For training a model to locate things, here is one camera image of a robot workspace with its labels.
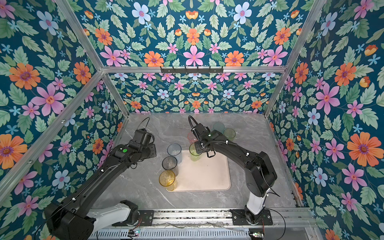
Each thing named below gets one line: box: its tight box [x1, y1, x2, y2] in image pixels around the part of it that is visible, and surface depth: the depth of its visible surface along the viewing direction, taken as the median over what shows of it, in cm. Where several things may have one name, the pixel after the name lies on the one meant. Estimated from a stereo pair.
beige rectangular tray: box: [174, 149, 231, 192], surface depth 90 cm
